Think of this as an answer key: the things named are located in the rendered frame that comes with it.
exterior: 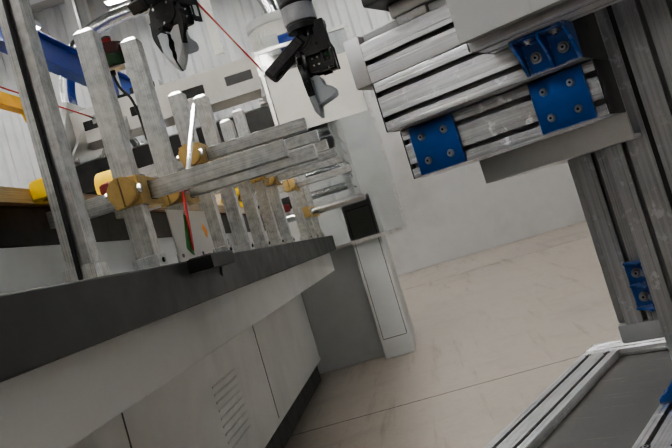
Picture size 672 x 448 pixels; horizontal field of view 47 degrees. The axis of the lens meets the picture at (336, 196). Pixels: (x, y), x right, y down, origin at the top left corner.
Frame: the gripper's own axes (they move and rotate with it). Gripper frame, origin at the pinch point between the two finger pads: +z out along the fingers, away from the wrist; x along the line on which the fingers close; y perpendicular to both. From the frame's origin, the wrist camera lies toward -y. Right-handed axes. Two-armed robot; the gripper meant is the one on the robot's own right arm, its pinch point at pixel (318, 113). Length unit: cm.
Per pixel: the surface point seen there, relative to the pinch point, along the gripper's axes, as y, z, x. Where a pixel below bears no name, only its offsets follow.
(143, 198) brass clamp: -23, 12, -48
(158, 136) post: -28.0, -1.9, -23.6
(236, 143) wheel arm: -22.3, -0.6, 6.6
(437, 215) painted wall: -55, 33, 871
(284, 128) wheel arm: -10.5, -0.6, 8.1
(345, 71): -25, -56, 232
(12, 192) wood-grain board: -44, 5, -52
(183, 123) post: -31.6, -8.1, 1.2
